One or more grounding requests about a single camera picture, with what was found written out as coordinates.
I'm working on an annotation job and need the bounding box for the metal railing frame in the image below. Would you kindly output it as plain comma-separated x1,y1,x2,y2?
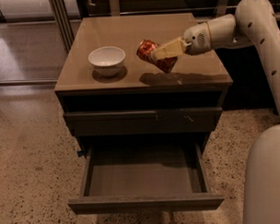
48,0,280,55

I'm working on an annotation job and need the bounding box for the blue tape piece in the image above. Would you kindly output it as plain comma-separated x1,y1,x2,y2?
76,151,86,158

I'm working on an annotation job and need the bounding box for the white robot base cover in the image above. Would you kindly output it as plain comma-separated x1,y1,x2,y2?
243,124,280,224

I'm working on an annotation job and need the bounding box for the closed grey top drawer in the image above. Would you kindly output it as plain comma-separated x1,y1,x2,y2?
64,107,222,136

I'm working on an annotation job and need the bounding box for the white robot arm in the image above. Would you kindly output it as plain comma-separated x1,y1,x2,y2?
151,0,280,117

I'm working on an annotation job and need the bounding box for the white ceramic bowl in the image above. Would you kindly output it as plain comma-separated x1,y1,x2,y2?
88,46,125,77

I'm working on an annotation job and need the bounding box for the open grey middle drawer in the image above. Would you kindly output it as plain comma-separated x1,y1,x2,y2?
68,143,224,215

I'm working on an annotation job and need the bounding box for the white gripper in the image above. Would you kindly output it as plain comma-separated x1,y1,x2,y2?
151,23,212,61

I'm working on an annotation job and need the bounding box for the brown drawer cabinet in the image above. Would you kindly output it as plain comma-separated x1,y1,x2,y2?
55,15,232,150

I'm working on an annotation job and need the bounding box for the red coke can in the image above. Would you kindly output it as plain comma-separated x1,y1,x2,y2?
136,40,178,74

